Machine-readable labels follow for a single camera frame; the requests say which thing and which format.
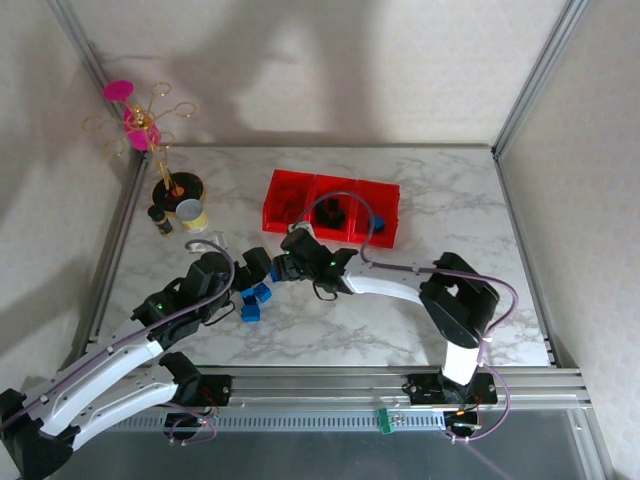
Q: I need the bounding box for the aluminium side rail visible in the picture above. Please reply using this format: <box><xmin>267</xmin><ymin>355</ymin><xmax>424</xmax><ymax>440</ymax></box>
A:
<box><xmin>494</xmin><ymin>149</ymin><xmax>559</xmax><ymax>369</ymax></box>
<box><xmin>74</xmin><ymin>149</ymin><xmax>151</xmax><ymax>361</ymax></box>

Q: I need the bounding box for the aluminium frame rail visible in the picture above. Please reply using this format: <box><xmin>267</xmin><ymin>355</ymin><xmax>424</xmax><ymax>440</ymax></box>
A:
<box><xmin>54</xmin><ymin>367</ymin><xmax>586</xmax><ymax>409</ymax></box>

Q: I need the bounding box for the aluminium frame post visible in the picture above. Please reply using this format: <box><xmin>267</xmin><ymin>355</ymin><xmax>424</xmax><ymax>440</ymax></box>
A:
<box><xmin>47</xmin><ymin>0</ymin><xmax>149</xmax><ymax>159</ymax></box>
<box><xmin>492</xmin><ymin>0</ymin><xmax>586</xmax><ymax>156</ymax></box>

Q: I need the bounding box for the gold wire stand black base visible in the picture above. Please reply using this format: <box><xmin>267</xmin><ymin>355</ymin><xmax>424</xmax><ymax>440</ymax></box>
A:
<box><xmin>81</xmin><ymin>81</ymin><xmax>206</xmax><ymax>207</ymax></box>

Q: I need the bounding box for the small pink disc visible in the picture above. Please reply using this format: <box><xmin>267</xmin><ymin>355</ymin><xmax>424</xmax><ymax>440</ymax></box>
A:
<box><xmin>103</xmin><ymin>79</ymin><xmax>136</xmax><ymax>103</ymax></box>

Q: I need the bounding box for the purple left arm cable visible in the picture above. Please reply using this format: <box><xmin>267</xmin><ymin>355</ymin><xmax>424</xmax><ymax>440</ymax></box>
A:
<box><xmin>0</xmin><ymin>238</ymin><xmax>237</xmax><ymax>446</ymax></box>

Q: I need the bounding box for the slotted grey cable duct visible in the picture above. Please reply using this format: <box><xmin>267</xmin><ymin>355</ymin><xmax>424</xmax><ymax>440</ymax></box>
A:
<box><xmin>107</xmin><ymin>408</ymin><xmax>446</xmax><ymax>432</ymax></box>

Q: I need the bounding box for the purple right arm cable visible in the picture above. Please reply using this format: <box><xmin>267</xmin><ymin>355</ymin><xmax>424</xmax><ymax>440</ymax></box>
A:
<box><xmin>292</xmin><ymin>191</ymin><xmax>521</xmax><ymax>444</ymax></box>

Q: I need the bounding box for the cream jar silver lid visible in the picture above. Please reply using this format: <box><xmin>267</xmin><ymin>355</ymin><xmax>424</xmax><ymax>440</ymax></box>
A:
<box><xmin>175</xmin><ymin>198</ymin><xmax>210</xmax><ymax>234</ymax></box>

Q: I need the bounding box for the small dark bottle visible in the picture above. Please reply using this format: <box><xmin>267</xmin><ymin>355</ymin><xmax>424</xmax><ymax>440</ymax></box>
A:
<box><xmin>147</xmin><ymin>207</ymin><xmax>175</xmax><ymax>236</ymax></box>

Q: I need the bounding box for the large pink disc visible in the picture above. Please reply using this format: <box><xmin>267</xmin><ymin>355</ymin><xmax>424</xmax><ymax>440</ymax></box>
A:
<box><xmin>123</xmin><ymin>106</ymin><xmax>162</xmax><ymax>152</ymax></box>

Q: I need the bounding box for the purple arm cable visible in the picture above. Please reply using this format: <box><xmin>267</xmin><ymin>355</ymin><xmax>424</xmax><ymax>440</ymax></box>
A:
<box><xmin>0</xmin><ymin>238</ymin><xmax>237</xmax><ymax>446</ymax></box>
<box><xmin>292</xmin><ymin>191</ymin><xmax>521</xmax><ymax>444</ymax></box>

